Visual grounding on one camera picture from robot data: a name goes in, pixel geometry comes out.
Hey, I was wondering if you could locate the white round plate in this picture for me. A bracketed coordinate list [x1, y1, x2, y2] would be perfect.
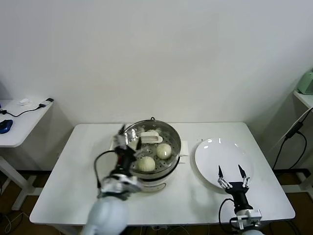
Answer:
[194, 138, 254, 193]

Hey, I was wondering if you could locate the white hanging cable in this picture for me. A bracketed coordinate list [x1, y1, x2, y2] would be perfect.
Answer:
[271, 107, 313, 150]

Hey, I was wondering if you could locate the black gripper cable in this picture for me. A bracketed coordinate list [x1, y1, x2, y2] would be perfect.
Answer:
[93, 149, 118, 189]
[218, 197, 236, 226]

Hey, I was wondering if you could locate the cream electric cooking pot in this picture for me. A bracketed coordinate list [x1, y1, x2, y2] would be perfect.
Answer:
[109, 137, 189, 194]

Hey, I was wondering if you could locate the glass lid with cream handle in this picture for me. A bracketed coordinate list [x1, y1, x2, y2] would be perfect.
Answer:
[119, 121, 182, 176]

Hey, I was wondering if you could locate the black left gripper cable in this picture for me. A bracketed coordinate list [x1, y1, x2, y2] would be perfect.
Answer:
[93, 149, 118, 189]

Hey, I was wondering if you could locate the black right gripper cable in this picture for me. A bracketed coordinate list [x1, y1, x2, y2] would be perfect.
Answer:
[218, 197, 236, 226]

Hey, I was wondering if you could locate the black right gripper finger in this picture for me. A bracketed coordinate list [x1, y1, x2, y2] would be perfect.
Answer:
[239, 164, 250, 189]
[217, 165, 232, 189]

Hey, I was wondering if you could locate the white floor cable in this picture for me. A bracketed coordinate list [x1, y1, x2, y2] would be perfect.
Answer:
[3, 211, 29, 233]

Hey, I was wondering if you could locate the thin black desk cable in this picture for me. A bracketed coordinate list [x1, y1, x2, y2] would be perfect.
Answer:
[0, 103, 47, 118]

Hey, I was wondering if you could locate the blue computer mouse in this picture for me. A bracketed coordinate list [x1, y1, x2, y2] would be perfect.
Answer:
[0, 119, 14, 134]

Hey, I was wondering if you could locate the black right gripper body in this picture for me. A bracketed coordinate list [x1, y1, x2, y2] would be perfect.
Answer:
[225, 182, 250, 211]

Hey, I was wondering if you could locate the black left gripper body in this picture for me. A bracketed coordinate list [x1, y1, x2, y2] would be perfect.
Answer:
[116, 146, 137, 172]

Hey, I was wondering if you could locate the mint green appliance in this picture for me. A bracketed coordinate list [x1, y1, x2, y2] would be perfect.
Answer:
[297, 69, 313, 96]

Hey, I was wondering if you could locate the stainless steel steamer basket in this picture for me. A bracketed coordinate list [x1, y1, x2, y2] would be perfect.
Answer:
[116, 119, 182, 176]

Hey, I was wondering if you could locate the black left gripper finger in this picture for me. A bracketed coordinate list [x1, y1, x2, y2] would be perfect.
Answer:
[133, 137, 143, 158]
[114, 124, 128, 148]

